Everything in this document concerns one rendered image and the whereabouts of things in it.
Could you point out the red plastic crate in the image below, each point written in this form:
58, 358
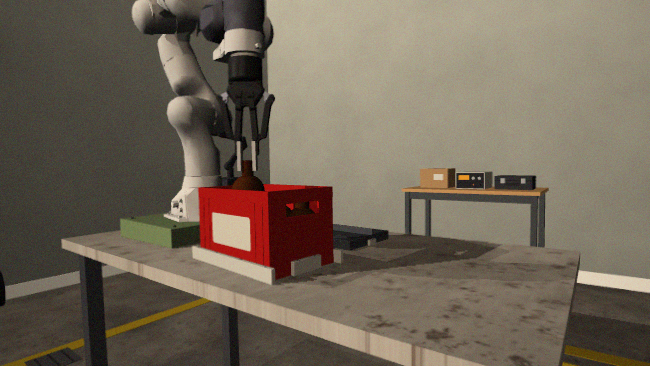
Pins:
252, 225

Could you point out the brown bottle with green label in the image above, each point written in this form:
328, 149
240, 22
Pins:
248, 181

